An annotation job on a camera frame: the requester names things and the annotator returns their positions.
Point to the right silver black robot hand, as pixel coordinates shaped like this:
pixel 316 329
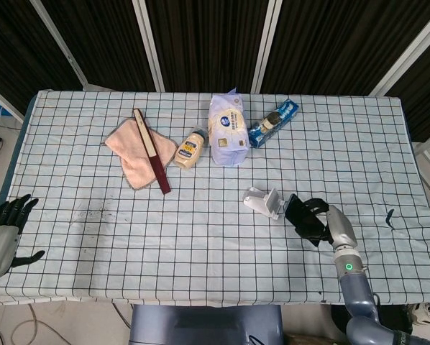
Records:
pixel 341 226

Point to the black smartphone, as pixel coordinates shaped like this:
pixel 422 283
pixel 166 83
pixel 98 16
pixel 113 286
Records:
pixel 301 215

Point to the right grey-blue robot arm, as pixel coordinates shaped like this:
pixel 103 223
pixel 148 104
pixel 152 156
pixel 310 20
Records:
pixel 355 287

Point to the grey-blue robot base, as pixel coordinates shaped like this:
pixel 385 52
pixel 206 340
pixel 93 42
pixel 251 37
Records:
pixel 200 323

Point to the white phone stand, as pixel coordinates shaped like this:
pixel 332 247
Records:
pixel 267 205

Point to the white patterned object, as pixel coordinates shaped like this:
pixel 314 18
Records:
pixel 427 314

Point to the blue cookie package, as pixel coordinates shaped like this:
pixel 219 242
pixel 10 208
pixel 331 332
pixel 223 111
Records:
pixel 269 125

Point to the light blue checked tablecloth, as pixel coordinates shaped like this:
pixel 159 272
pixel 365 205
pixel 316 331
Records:
pixel 200 233

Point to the lavender white snack bag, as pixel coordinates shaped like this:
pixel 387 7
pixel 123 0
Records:
pixel 227 133

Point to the pink cloth with grey edge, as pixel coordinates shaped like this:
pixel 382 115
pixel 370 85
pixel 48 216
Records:
pixel 125 143

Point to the mayonnaise squeeze bottle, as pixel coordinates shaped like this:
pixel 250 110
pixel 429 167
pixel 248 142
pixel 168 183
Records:
pixel 188 151

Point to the dark red beige folded fan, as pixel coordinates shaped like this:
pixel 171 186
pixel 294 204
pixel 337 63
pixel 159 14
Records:
pixel 152 151

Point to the black screen panel white frame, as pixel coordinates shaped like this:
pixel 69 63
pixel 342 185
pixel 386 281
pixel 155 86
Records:
pixel 208 43
pixel 337 43
pixel 427 93
pixel 100 43
pixel 13 43

